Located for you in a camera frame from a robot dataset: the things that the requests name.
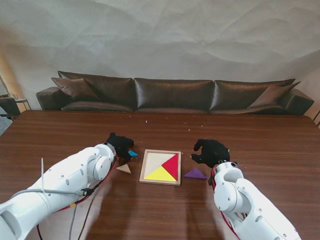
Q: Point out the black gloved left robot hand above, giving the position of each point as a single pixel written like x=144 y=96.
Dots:
x=121 y=146

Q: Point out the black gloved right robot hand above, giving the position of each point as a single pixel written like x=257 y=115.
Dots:
x=215 y=152

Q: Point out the small blue tangram triangle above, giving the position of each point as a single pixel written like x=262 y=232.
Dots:
x=133 y=153

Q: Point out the large red tangram triangle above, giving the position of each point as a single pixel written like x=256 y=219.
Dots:
x=172 y=165

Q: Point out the large yellow tangram triangle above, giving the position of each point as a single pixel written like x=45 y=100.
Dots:
x=160 y=175

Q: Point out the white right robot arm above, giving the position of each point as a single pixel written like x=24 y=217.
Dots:
x=235 y=192

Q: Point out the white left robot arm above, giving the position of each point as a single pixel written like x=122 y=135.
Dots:
x=75 y=170

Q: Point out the natural wood tangram triangle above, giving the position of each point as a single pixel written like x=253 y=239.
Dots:
x=124 y=169

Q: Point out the purple tangram triangle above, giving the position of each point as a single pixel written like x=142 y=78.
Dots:
x=195 y=174

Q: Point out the square wooden tangram tray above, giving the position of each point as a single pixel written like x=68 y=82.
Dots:
x=153 y=161

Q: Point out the dark brown leather sofa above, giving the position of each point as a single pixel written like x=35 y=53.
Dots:
x=172 y=95

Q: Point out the brown sofa cushion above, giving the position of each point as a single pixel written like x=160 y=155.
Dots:
x=272 y=96
x=75 y=87

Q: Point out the small side table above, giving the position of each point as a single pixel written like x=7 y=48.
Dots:
x=22 y=100

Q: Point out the dark chair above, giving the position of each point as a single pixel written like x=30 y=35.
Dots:
x=10 y=106

